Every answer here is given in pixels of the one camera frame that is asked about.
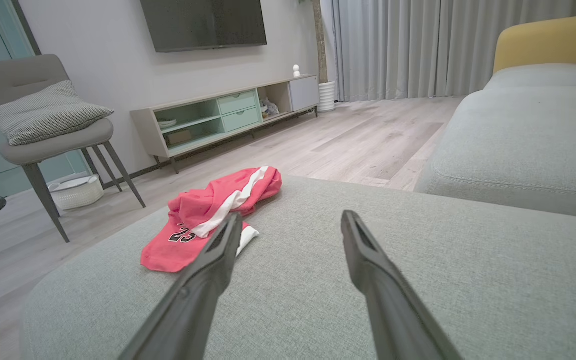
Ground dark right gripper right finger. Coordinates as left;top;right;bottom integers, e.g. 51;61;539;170
341;210;465;360

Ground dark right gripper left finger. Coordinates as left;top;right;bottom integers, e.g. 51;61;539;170
118;212;244;360

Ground red white-striped basketball shorts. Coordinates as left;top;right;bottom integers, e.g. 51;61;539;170
140;166;283;274

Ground grey fabric ottoman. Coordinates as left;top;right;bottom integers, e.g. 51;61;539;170
20;175;576;360

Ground white woven basket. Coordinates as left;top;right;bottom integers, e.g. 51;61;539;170
48;174;105;211

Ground small brown box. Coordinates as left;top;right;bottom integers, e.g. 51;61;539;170
167;130;193;146

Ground pale toy bundle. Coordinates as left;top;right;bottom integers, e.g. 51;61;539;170
259;98;280;120

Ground grey fabric sofa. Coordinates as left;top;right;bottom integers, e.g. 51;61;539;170
414;62;576;222

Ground white ribbed pot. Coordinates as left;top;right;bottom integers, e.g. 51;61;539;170
317;81;337;113

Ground beige and mint TV cabinet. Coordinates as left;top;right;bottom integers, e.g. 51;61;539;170
129;74;321;174

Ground grey checked pillow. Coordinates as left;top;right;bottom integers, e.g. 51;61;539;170
0;80;115;147

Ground grey pleated curtain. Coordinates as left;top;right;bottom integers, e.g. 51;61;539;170
320;0;576;103

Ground brown wooden pole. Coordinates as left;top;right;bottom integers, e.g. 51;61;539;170
310;0;329;84

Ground grey upholstered chair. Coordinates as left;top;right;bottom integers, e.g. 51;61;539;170
0;54;147;244

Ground yellow sofa backrest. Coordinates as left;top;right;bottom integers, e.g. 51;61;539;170
493;12;576;77

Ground black wall television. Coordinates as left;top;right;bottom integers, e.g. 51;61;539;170
139;0;268;54

